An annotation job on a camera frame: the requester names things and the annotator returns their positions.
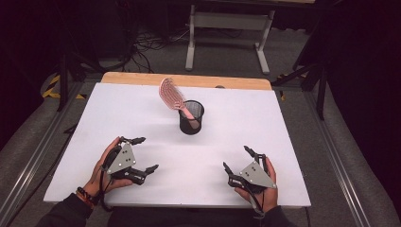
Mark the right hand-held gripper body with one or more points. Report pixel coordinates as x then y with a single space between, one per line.
257 176

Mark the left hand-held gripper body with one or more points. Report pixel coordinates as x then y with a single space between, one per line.
123 160

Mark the black mesh pen holder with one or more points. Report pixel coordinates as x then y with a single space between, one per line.
189 129

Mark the pink hairbrush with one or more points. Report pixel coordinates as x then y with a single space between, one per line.
171 94

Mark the person's right hand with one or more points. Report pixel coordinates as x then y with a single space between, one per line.
269 200

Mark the person's left hand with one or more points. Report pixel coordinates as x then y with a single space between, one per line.
97 179

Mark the white table sheet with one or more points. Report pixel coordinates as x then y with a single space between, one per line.
220 126

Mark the wooden table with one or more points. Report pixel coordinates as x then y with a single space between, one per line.
132 78

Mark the black metal stand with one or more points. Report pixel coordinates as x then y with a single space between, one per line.
66 82
318 88

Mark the yellow-black hazard tape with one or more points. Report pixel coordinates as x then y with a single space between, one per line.
52 90

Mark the white-framed desk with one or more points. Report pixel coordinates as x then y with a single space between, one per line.
230 20

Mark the aluminium floor rail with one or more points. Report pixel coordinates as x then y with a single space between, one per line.
337 164
34 157

